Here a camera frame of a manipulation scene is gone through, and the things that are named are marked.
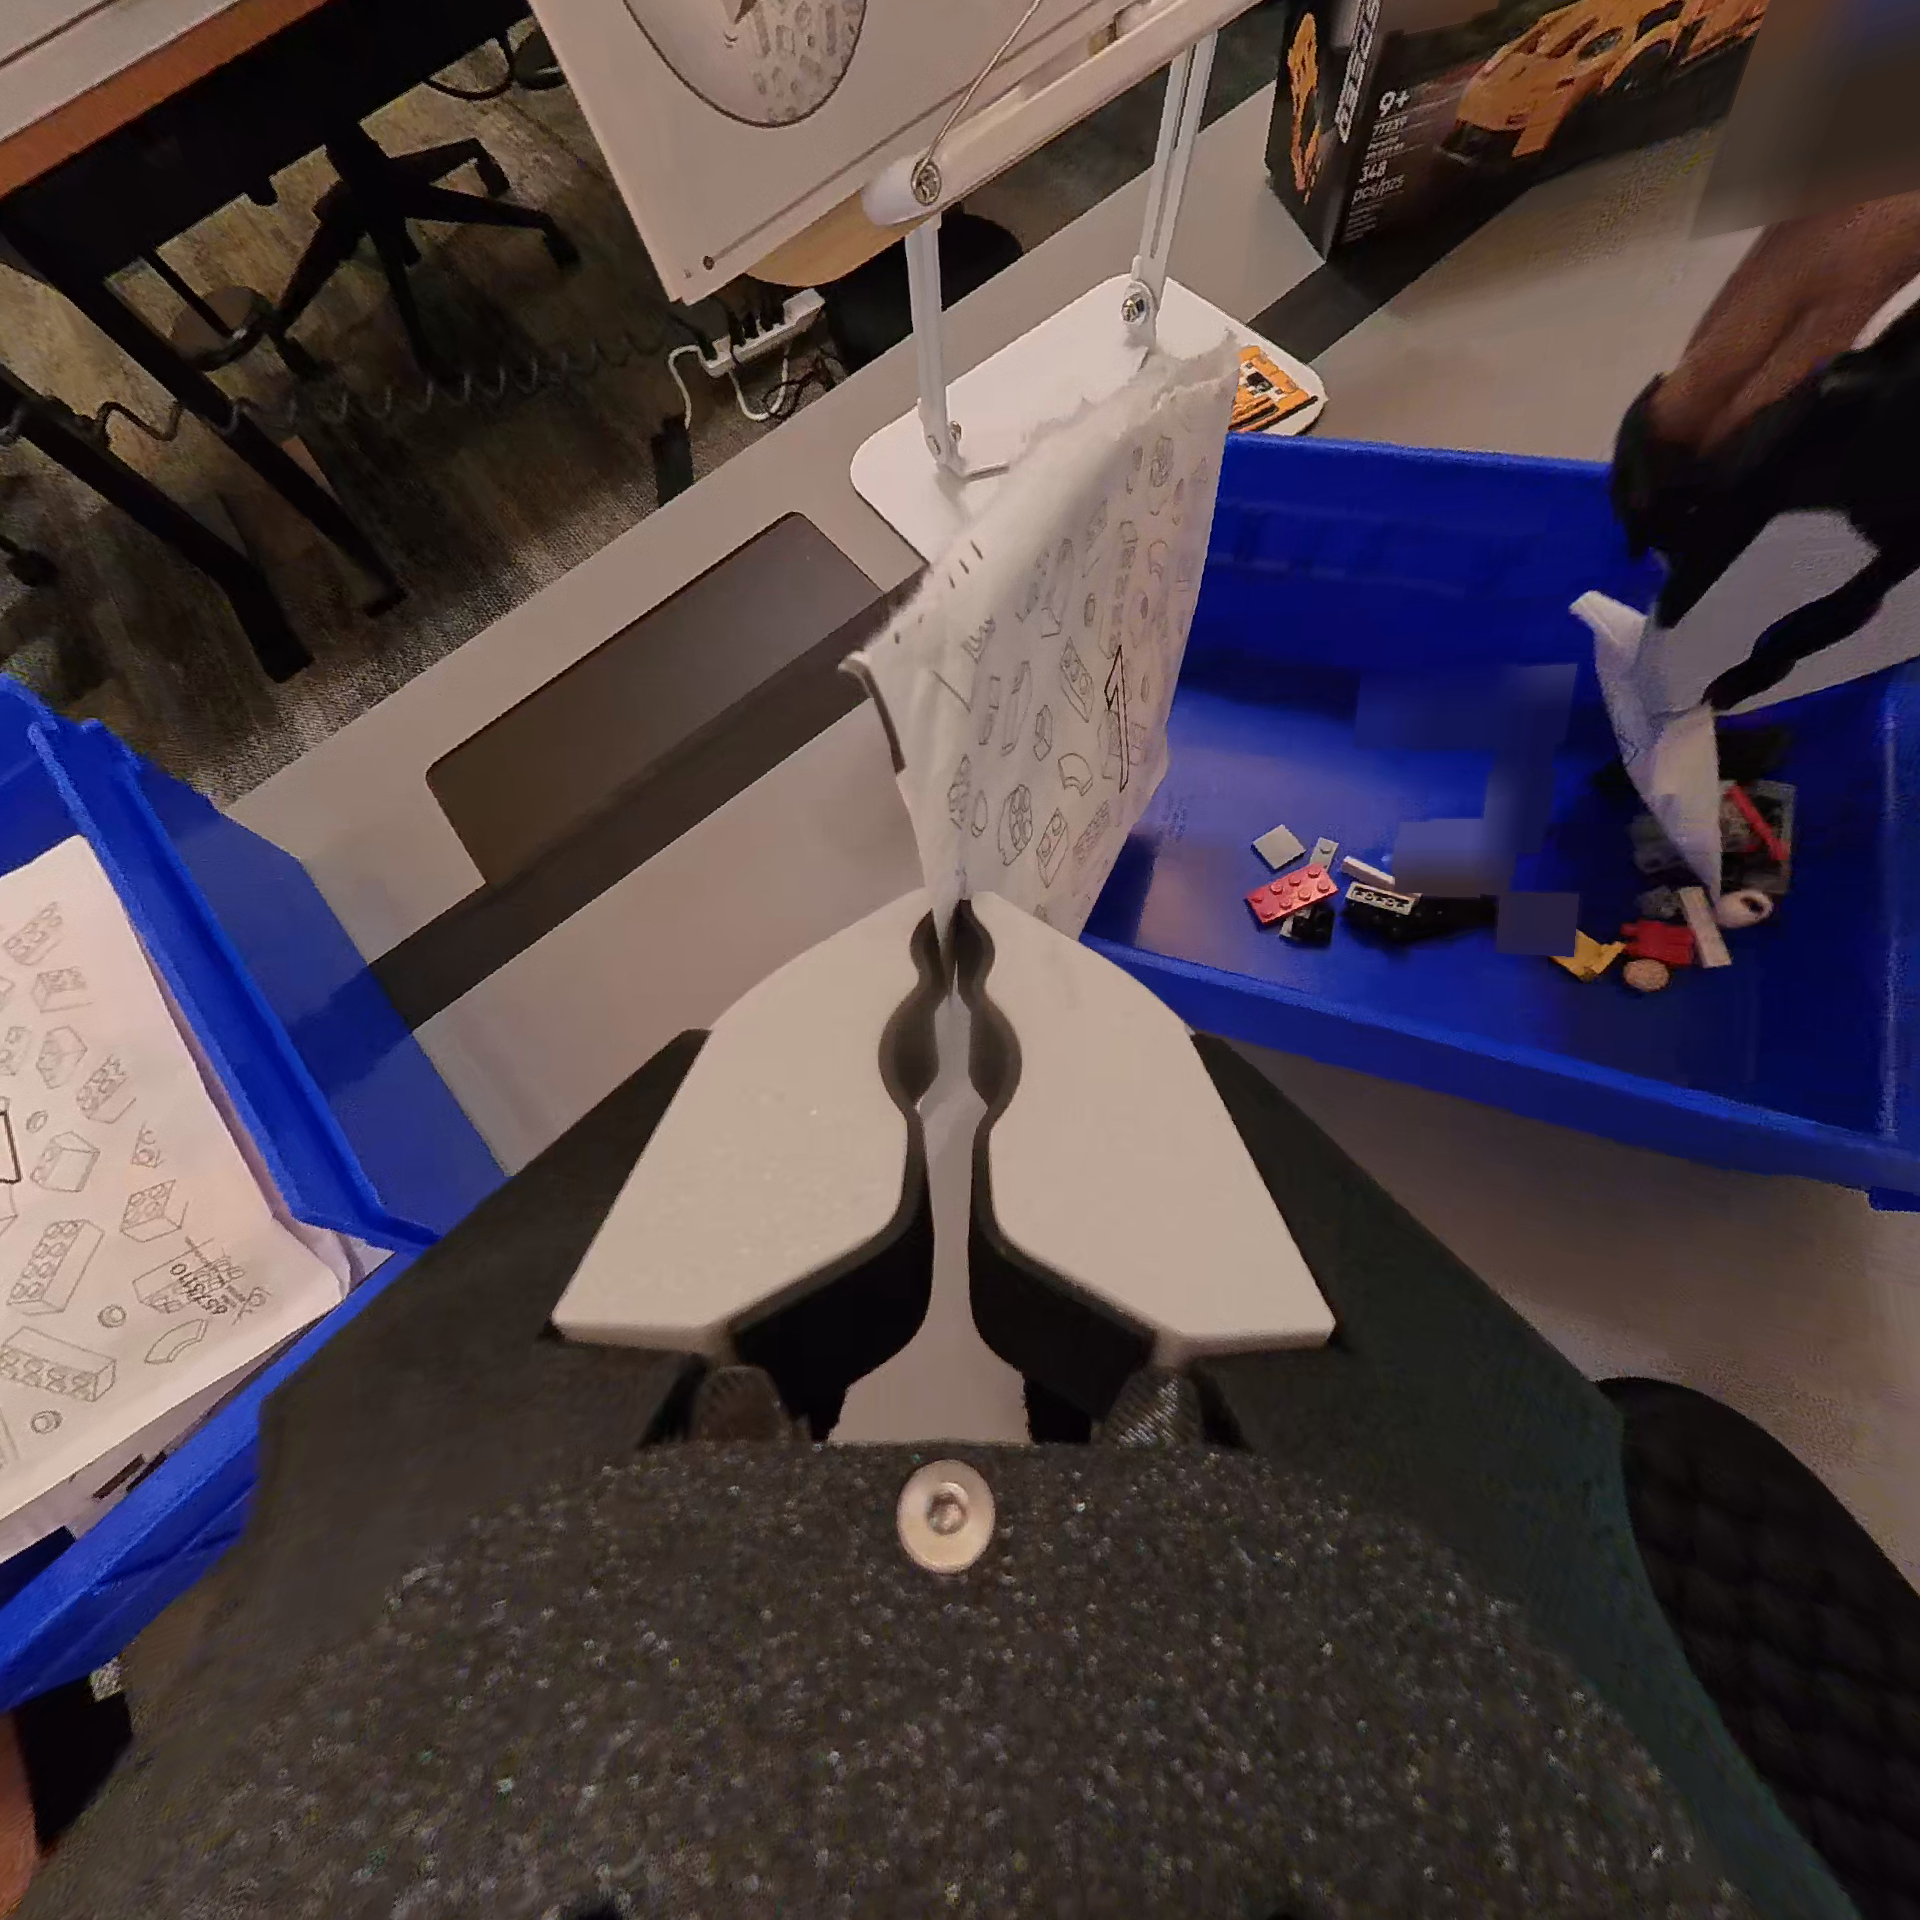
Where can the person's right hand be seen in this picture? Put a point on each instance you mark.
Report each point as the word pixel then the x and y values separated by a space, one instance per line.
pixel 1783 314

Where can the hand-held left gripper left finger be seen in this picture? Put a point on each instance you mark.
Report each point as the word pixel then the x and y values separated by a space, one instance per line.
pixel 751 1185

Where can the long blue storage bin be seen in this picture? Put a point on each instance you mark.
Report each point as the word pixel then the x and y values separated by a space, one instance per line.
pixel 389 1080
pixel 225 975

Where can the toy car set box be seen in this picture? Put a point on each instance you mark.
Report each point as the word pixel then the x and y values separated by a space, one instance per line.
pixel 1424 195

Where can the black wrist rest pad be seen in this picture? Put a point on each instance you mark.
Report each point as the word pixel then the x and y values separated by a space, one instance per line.
pixel 1801 1650

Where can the white book stand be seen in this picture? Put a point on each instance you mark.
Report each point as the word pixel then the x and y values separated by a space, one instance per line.
pixel 1050 375

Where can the white round toy piece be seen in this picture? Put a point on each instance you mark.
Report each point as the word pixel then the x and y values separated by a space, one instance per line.
pixel 1747 905

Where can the white power strip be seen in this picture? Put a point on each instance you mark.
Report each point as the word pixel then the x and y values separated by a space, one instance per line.
pixel 758 336

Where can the black office chair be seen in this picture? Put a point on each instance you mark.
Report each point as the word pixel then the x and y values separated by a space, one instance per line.
pixel 389 195

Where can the short blue storage bin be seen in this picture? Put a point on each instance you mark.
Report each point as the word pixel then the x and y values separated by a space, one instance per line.
pixel 1349 601

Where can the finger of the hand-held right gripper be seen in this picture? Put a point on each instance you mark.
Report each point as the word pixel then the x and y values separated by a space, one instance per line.
pixel 1726 585
pixel 1801 601

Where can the toy car instruction booklet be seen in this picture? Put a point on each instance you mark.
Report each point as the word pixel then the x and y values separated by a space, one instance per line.
pixel 677 152

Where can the pile of toy bricks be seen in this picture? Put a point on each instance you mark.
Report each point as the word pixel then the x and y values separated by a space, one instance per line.
pixel 1289 898

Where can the small white paper bag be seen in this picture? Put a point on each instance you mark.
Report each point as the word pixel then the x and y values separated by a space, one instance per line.
pixel 1662 749

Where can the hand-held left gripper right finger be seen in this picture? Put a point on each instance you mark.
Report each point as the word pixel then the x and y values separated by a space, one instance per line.
pixel 1140 1185

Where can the white brick-print paper bag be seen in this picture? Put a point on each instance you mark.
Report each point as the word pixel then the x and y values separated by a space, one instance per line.
pixel 123 1201
pixel 1050 674

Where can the orange sticker sheet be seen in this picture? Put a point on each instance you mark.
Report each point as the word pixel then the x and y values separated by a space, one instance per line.
pixel 1272 390

